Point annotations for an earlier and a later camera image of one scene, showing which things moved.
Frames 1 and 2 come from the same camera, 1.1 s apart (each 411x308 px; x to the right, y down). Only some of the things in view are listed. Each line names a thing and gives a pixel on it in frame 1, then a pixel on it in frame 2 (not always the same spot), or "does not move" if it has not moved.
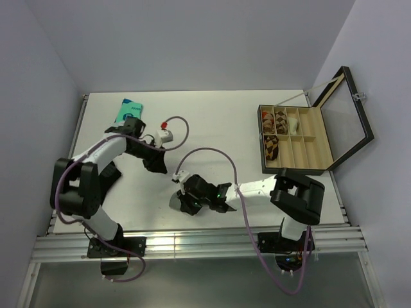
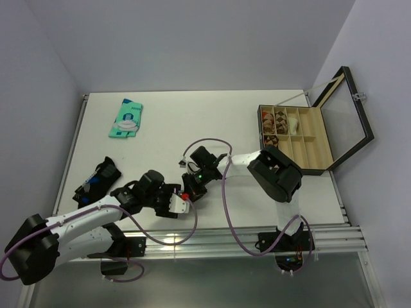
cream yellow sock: x=293 y=125 does not move
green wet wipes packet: x=129 y=107 does not move
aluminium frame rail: x=191 y=242 does not move
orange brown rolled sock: x=268 y=124 does not move
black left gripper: x=156 y=163 -> x=168 y=188
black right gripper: x=186 y=206 -> x=194 y=192
